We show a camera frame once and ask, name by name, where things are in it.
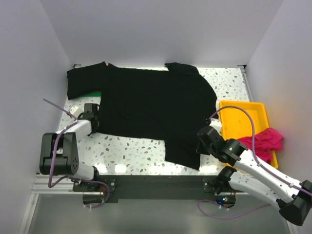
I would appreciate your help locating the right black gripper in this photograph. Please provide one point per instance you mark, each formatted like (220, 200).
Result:
(199, 149)

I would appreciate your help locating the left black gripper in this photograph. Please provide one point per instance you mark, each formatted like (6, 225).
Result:
(81, 116)

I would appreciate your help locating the black t shirt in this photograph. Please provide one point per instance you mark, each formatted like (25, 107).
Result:
(169, 105)
(84, 80)

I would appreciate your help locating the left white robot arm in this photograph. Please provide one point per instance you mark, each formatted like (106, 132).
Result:
(59, 150)

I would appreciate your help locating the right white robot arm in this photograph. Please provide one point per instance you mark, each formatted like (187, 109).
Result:
(248, 173)

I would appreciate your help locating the folded green t shirt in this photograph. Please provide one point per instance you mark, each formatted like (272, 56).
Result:
(93, 94)

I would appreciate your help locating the yellow plastic tray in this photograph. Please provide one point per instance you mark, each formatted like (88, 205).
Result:
(241, 119)

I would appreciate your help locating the folded black t shirt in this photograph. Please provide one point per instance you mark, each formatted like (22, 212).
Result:
(84, 80)

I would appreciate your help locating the crumpled pink t shirt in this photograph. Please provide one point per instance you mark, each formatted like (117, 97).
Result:
(267, 142)

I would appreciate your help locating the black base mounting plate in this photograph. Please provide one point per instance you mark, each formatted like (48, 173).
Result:
(164, 187)

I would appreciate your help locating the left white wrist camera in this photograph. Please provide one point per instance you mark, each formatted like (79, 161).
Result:
(75, 111)

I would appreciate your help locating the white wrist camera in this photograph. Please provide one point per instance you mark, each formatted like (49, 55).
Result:
(215, 123)
(75, 111)

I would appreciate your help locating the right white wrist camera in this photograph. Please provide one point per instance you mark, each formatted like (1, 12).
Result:
(215, 123)

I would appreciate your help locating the aluminium frame rail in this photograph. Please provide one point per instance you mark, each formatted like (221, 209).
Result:
(40, 187)

